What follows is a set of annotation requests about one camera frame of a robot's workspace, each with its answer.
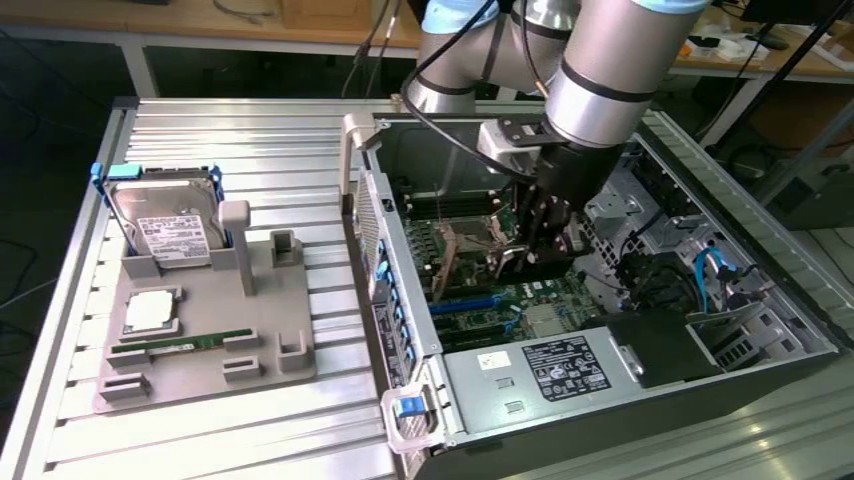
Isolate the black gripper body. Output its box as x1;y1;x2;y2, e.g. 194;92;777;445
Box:
531;141;627;211

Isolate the blue expansion slot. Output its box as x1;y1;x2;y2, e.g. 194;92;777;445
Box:
428;294;507;317

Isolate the black expansion slot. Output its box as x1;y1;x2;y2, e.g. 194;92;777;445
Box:
439;323;512;352

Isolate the metal socket cover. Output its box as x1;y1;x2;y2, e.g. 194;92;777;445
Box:
488;202;522;245

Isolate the CPU socket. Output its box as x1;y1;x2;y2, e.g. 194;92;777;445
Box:
452;219;500;262

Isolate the metal disk bay cage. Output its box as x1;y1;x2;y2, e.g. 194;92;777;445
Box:
572;144;679;264

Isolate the green motherboard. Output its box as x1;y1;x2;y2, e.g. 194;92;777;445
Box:
399;192;606;352

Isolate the silver chipset heatsink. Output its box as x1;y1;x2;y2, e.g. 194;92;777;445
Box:
522;306;576;337

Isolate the black plastic shroud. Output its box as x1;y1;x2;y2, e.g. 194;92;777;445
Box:
584;308;726;390

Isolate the grey power supply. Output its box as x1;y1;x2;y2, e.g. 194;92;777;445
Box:
442;327;646;437

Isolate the orange and white device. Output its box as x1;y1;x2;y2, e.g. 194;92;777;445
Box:
679;32;759;63

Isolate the dark box on floor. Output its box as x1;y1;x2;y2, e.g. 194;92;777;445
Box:
765;159;854;232

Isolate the open black PC case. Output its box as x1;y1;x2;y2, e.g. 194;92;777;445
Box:
340;111;854;480

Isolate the black slanted pole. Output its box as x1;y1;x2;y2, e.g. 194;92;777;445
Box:
697;0;854;151

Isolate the black monitor stand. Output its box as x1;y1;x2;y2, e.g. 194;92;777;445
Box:
738;0;813;51

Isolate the silver hard disk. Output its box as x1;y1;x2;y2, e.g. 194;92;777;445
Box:
109;172;227;270

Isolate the green RAM stick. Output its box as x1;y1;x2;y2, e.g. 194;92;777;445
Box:
109;327;259;355

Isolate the grey parts rack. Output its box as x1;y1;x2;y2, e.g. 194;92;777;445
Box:
92;199;319;416

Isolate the silver CPU chip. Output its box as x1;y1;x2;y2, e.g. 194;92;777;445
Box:
121;291;183;335

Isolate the blue disk caddy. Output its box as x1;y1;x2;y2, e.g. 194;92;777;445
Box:
88;160;223;247

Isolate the wooden desk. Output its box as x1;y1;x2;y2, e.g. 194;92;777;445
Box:
0;0;854;85

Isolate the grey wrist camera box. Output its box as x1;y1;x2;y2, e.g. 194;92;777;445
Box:
475;117;556;175

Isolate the blue SATA wire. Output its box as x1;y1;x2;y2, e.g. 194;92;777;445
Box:
691;239;743;315

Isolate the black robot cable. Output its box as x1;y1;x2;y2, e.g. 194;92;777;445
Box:
399;0;539;182

